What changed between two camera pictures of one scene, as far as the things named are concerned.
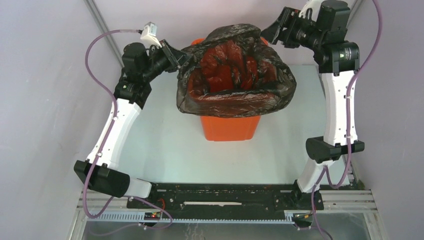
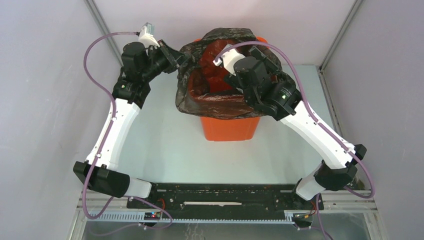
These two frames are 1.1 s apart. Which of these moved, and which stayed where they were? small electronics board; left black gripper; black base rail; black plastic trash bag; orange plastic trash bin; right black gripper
Moved: right black gripper; black plastic trash bag
Stayed: small electronics board; black base rail; orange plastic trash bin; left black gripper
